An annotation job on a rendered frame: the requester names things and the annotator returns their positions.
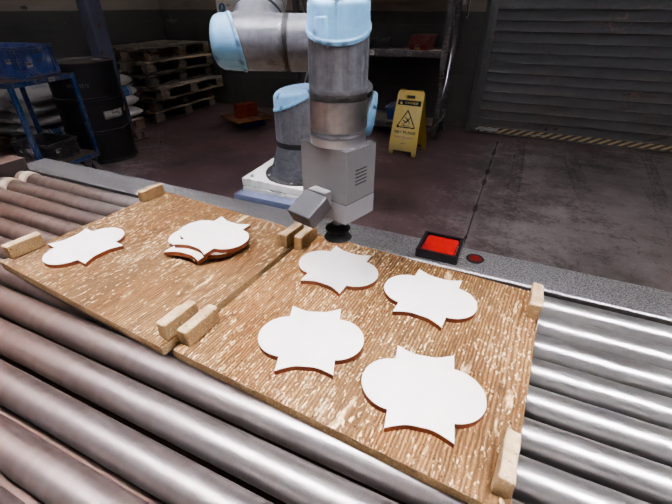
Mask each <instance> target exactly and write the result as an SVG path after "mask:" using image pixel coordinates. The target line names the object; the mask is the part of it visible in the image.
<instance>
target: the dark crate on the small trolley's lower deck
mask: <svg viewBox="0 0 672 504"><path fill-rule="evenodd" d="M33 136H34V139H35V141H36V144H37V146H38V149H39V151H40V153H41V156H42V158H43V159H44V158H48V159H52V160H57V161H59V160H62V159H65V158H67V157H70V156H73V155H76V154H78V153H81V152H82V151H81V149H80V148H81V147H79V142H78V141H77V139H78V138H76V137H77V136H73V135H63V134H53V133H44V132H41V133H37V134H34V135H33ZM10 142H11V143H12V144H11V145H13V149H14V150H15V152H16V153H15V154H17V156H18V157H23V158H24V159H29V160H36V157H35V155H34V153H33V150H32V148H31V145H30V143H29V141H28V138H27V137H24V138H20V139H17V140H14V141H10Z"/></svg>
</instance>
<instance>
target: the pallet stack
mask: <svg viewBox="0 0 672 504"><path fill-rule="evenodd" d="M191 45H198V49H199V51H198V52H190V51H192V50H191ZM112 48H113V52H120V56H115V54H114V56H115V59H116V63H117V64H120V68H118V71H119V74H122V75H127V76H129V77H131V78H132V81H131V82H130V83H128V85H131V86H133V87H135V88H136V89H137V91H136V92H135V93H134V94H133V95H134V96H136V97H139V100H138V101H137V102H136V103H135V104H133V105H131V106H135V107H138V108H140V109H143V112H142V113H140V114H139V115H142V116H143V117H144V120H146V119H149V118H152V120H153V123H161V122H165V121H168V120H172V119H175V118H179V117H182V116H185V115H188V114H191V113H194V112H198V111H201V110H204V109H207V108H210V107H212V106H215V104H216V103H215V99H214V97H215V96H213V94H212V88H216V87H220V86H223V80H222V75H211V74H212V73H211V68H210V64H213V60H212V58H211V57H212V53H207V52H210V51H209V50H210V49H209V43H208V41H190V40H157V41H148V42H139V43H130V44H122V45H112ZM170 48H174V49H173V51H171V49H170ZM166 51H171V52H166ZM196 57H201V62H202V63H201V64H199V63H196V62H194V61H196ZM196 68H200V72H201V74H197V73H194V69H196ZM121 72H122V73H121ZM209 79H211V83H200V81H205V80H209ZM200 91H202V94H200V95H198V94H196V92H200ZM154 94H155V95H154ZM204 100H206V101H205V105H206V106H203V107H199V108H196V109H192V106H193V105H197V104H199V102H200V101H204ZM176 110H180V112H181V113H180V114H177V115H173V116H170V117H167V118H166V117H165V115H164V114H166V113H169V112H173V111H176Z"/></svg>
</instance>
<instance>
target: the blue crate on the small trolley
mask: <svg viewBox="0 0 672 504"><path fill-rule="evenodd" d="M54 55H55V54H54V53H53V49H52V46H51V43H23V42H0V79H15V80H27V79H32V78H37V77H42V76H47V75H52V74H58V73H59V72H61V70H60V67H59V65H57V62H56V60H57V59H55V56H54Z"/></svg>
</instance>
